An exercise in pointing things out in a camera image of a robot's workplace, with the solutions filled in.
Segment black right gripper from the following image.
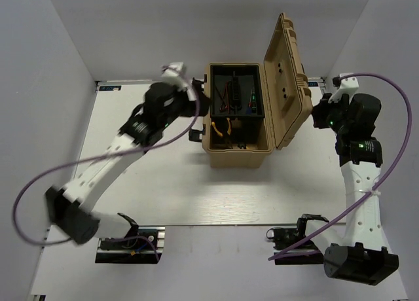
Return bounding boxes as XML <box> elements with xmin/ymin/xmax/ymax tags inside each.
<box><xmin>309</xmin><ymin>92</ymin><xmax>351</xmax><ymax>135</ymax></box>

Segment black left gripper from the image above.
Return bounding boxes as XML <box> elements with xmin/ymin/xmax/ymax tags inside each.
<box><xmin>159</xmin><ymin>82</ymin><xmax>211</xmax><ymax>129</ymax></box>

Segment medium dark hex key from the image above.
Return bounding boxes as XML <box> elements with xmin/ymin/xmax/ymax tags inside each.
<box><xmin>215</xmin><ymin>82</ymin><xmax>230</xmax><ymax>109</ymax></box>

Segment yellow handled small pliers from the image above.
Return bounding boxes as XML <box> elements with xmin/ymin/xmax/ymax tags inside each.
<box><xmin>211</xmin><ymin>122</ymin><xmax>223</xmax><ymax>138</ymax></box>

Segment black toolbox tray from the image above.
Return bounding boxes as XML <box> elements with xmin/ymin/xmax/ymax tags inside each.
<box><xmin>208</xmin><ymin>63</ymin><xmax>264</xmax><ymax>120</ymax></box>

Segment yellow handled needle-nose pliers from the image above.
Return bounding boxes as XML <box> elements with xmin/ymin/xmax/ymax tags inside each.
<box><xmin>224</xmin><ymin>117</ymin><xmax>232</xmax><ymax>138</ymax></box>

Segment blue handled screwdriver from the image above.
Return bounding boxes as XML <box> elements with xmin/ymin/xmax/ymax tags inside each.
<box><xmin>246</xmin><ymin>88</ymin><xmax>255</xmax><ymax>115</ymax></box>

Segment tan plastic toolbox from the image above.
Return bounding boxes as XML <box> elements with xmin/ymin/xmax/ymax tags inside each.
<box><xmin>202</xmin><ymin>13</ymin><xmax>313</xmax><ymax>168</ymax></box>

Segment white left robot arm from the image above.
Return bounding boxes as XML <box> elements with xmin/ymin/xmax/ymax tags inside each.
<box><xmin>45</xmin><ymin>79</ymin><xmax>211</xmax><ymax>248</ymax></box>

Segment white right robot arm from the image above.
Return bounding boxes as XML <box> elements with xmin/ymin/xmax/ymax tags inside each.
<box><xmin>295</xmin><ymin>93</ymin><xmax>399</xmax><ymax>286</ymax></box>

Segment black front toolbox latch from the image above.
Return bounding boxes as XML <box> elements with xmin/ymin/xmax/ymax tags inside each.
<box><xmin>188</xmin><ymin>126</ymin><xmax>206</xmax><ymax>143</ymax></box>

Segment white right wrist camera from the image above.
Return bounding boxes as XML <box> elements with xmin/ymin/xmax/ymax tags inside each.
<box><xmin>328</xmin><ymin>73</ymin><xmax>359</xmax><ymax>103</ymax></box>

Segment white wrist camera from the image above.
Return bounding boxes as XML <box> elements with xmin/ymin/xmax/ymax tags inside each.
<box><xmin>328</xmin><ymin>73</ymin><xmax>359</xmax><ymax>103</ymax></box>
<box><xmin>161</xmin><ymin>62</ymin><xmax>195</xmax><ymax>100</ymax></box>

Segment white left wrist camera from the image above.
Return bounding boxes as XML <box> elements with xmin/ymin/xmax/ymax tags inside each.
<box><xmin>161</xmin><ymin>62</ymin><xmax>195</xmax><ymax>100</ymax></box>

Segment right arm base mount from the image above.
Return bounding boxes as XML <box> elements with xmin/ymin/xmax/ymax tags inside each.
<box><xmin>265</xmin><ymin>215</ymin><xmax>328</xmax><ymax>266</ymax></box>

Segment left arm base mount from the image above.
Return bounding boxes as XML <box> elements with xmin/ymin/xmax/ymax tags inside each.
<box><xmin>95</xmin><ymin>226</ymin><xmax>165</xmax><ymax>264</ymax></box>

